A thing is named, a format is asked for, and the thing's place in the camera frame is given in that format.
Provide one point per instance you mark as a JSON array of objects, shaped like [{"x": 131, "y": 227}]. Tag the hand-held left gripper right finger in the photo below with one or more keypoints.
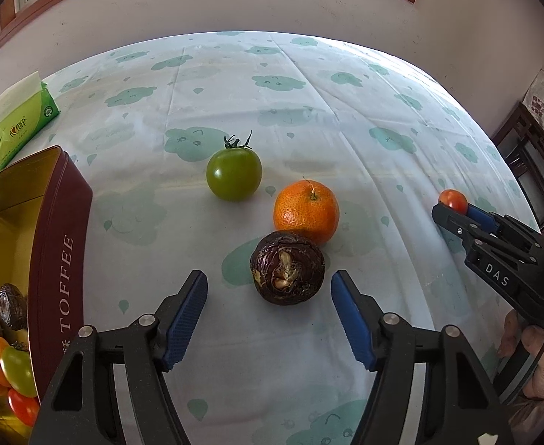
[{"x": 353, "y": 320}]

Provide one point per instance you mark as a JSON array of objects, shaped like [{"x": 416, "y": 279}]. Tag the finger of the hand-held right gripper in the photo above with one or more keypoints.
[
  {"x": 480, "y": 214},
  {"x": 455, "y": 225}
]

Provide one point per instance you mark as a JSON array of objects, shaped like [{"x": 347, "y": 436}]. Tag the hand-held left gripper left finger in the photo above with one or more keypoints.
[{"x": 186, "y": 320}]

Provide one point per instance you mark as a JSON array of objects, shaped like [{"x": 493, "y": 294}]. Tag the small red tomato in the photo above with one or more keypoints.
[{"x": 454, "y": 200}]

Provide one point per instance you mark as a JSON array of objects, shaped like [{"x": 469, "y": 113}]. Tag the dark red tin box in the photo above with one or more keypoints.
[{"x": 58, "y": 250}]

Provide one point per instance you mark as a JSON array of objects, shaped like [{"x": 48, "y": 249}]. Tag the large green tomato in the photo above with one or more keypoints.
[{"x": 19, "y": 368}]

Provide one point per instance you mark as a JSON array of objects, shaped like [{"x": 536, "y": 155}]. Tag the large red tomato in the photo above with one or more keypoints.
[{"x": 24, "y": 408}]

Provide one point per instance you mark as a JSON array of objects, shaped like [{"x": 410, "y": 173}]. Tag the person's right forearm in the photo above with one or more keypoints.
[{"x": 538, "y": 417}]

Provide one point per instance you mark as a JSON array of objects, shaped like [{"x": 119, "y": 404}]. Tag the dark wooden cabinet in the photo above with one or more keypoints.
[{"x": 529, "y": 148}]

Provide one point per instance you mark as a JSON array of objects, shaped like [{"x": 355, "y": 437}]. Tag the green tomato with stem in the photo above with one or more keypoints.
[{"x": 234, "y": 176}]

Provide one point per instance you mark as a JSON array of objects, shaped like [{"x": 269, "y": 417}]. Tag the cloud print tablecloth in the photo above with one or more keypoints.
[{"x": 299, "y": 102}]

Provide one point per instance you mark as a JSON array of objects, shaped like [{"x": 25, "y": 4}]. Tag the green tissue pack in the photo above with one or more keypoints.
[{"x": 21, "y": 125}]

